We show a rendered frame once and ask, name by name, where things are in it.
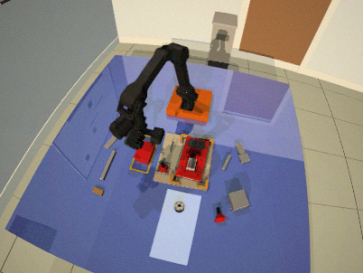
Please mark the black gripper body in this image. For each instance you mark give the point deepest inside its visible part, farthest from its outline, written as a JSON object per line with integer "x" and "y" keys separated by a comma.
{"x": 156, "y": 135}

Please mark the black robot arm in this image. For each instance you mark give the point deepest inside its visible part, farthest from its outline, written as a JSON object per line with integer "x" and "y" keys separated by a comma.
{"x": 135, "y": 93}

